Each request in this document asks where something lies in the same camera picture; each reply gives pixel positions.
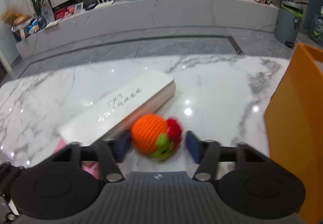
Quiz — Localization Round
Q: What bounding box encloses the pink wallet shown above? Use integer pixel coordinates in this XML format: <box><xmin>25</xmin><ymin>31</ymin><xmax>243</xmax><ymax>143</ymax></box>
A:
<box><xmin>53</xmin><ymin>138</ymin><xmax>101</xmax><ymax>179</ymax></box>

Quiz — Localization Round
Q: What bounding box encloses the white glasses case box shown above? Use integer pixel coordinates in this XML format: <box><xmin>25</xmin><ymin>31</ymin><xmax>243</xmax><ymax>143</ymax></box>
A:
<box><xmin>59</xmin><ymin>70</ymin><xmax>176</xmax><ymax>146</ymax></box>

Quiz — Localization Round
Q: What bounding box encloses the orange crochet ball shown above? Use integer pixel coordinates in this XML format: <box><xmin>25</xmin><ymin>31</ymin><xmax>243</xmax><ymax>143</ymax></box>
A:
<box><xmin>130</xmin><ymin>114</ymin><xmax>183</xmax><ymax>160</ymax></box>

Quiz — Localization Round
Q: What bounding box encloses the orange storage box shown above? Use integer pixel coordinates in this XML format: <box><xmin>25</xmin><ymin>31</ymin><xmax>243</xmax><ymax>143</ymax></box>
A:
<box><xmin>264</xmin><ymin>43</ymin><xmax>322</xmax><ymax>223</ymax></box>

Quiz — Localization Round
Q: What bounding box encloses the potted plant in vase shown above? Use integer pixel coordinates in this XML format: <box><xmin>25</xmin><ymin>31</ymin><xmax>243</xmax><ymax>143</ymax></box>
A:
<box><xmin>31</xmin><ymin>0</ymin><xmax>55</xmax><ymax>30</ymax></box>

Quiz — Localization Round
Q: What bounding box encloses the grey trash bin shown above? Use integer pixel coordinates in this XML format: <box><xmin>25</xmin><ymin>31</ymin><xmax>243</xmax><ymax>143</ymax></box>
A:
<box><xmin>274</xmin><ymin>1</ymin><xmax>303</xmax><ymax>48</ymax></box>

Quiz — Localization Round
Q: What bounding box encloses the water jug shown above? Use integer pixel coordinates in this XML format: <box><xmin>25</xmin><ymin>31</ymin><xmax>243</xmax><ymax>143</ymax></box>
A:
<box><xmin>310</xmin><ymin>6</ymin><xmax>323</xmax><ymax>46</ymax></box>

